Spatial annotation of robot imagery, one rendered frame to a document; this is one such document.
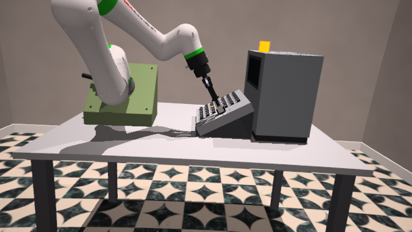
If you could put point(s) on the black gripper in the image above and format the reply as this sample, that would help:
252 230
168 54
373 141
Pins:
208 84

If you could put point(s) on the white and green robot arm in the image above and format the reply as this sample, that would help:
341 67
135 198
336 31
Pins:
107 64

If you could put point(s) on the grey control console with keypad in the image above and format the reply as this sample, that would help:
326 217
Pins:
278 103

